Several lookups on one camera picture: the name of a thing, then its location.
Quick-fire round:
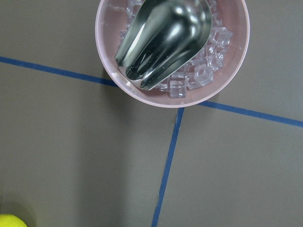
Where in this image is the metal scoop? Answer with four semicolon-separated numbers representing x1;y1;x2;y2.
115;0;212;91

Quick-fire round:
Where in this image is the pink bowl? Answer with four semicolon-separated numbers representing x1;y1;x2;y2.
95;0;250;108

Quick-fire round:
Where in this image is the yellow lemon far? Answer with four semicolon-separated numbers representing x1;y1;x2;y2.
0;214;27;227

